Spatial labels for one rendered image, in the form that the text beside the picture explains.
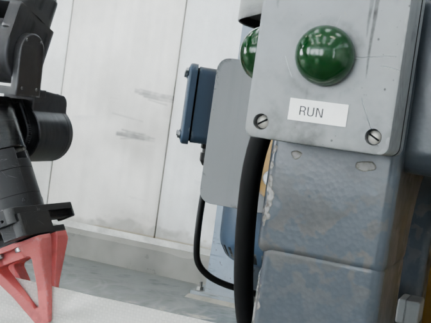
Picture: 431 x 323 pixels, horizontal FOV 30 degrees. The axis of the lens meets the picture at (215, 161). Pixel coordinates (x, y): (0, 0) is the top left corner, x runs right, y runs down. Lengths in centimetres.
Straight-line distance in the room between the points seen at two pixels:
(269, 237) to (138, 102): 587
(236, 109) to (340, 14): 49
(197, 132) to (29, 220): 28
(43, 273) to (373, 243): 35
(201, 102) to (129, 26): 553
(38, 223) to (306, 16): 37
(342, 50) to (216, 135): 51
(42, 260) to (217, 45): 543
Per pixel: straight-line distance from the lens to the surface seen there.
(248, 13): 92
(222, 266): 557
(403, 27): 40
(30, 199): 72
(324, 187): 45
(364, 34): 40
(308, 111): 41
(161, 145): 621
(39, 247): 70
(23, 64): 72
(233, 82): 89
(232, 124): 88
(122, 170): 636
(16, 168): 72
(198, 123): 91
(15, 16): 72
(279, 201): 46
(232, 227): 93
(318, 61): 39
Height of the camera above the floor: 125
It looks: 3 degrees down
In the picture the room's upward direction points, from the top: 8 degrees clockwise
